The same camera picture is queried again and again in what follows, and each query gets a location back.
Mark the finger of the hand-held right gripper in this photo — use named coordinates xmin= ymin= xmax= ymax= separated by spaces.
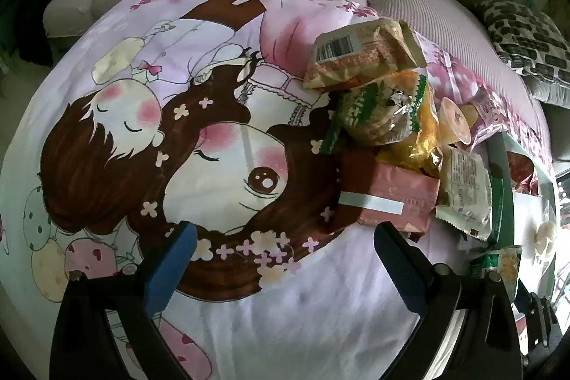
xmin=517 ymin=292 xmax=559 ymax=363

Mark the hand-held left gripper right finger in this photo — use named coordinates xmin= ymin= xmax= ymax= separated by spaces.
xmin=375 ymin=222 xmax=522 ymax=380

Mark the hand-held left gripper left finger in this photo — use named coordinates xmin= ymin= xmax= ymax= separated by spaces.
xmin=49 ymin=221 xmax=197 ymax=380

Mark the green snack packet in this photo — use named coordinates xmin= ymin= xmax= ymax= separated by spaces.
xmin=467 ymin=245 xmax=523 ymax=296

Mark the red-brown packet with white stripe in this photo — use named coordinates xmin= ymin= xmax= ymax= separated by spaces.
xmin=336 ymin=149 xmax=441 ymax=235

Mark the teal-edged box tray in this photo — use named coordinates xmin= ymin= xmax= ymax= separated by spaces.
xmin=483 ymin=131 xmax=562 ymax=318

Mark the cream white snack packet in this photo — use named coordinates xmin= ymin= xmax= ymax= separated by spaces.
xmin=435 ymin=145 xmax=493 ymax=235

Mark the yellow snack packet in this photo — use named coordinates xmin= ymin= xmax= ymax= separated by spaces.
xmin=376 ymin=71 xmax=446 ymax=173

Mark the green white rice cracker packet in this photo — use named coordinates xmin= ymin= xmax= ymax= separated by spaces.
xmin=321 ymin=75 xmax=429 ymax=153

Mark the clear bag with white ball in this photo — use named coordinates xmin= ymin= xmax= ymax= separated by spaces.
xmin=530 ymin=202 xmax=559 ymax=269

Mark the crumpled red snack packet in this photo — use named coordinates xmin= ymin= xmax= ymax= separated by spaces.
xmin=505 ymin=151 xmax=542 ymax=196

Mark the jelly cup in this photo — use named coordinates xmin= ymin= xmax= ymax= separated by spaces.
xmin=436 ymin=97 xmax=473 ymax=147

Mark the purple snack packet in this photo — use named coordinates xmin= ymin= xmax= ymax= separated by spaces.
xmin=461 ymin=90 xmax=511 ymax=147

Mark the tan snack packet with barcode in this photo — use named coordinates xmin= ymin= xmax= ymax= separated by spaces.
xmin=304 ymin=19 xmax=429 ymax=92

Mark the printed blanket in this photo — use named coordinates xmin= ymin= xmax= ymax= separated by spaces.
xmin=0 ymin=0 xmax=557 ymax=380

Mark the grey pillow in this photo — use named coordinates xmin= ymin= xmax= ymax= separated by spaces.
xmin=521 ymin=66 xmax=570 ymax=110

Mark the black patterned pillow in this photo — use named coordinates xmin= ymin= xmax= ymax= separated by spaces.
xmin=476 ymin=0 xmax=570 ymax=79

